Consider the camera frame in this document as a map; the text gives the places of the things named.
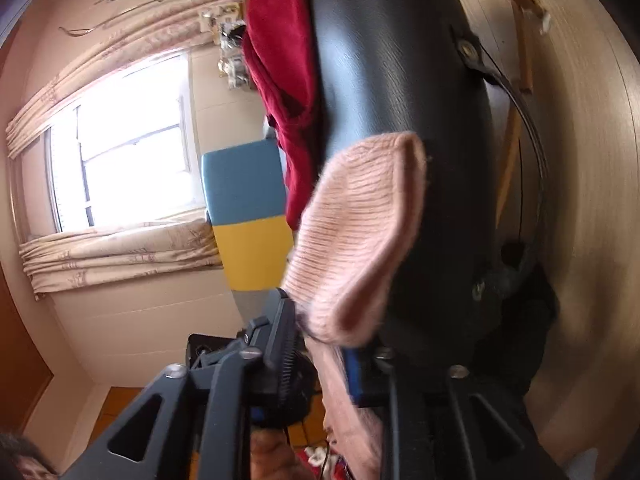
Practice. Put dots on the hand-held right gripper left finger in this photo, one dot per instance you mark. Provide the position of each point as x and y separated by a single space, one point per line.
280 360

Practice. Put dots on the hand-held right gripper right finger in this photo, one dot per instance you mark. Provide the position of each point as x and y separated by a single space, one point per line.
354 380

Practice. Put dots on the pink knit sweater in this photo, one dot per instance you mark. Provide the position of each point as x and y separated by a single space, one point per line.
360 240

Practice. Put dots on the person's left hand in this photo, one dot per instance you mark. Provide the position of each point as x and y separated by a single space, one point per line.
277 455

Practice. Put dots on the grey yellow blue sofa chair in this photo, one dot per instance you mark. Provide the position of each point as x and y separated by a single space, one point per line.
245 195

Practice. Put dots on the beige patterned curtain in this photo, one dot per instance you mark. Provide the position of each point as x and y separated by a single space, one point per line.
125 255
125 45

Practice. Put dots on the orange wooden wardrobe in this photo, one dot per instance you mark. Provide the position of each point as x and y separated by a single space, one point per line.
20 360

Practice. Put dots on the large bright window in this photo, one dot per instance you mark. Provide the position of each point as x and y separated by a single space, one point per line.
130 145

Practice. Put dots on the person's head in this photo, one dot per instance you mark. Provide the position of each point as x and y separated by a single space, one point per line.
22 460

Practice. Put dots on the black padded folding table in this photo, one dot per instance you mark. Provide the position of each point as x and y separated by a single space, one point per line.
400 85

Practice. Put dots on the red sweater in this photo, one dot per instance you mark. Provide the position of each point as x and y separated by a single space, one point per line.
280 60

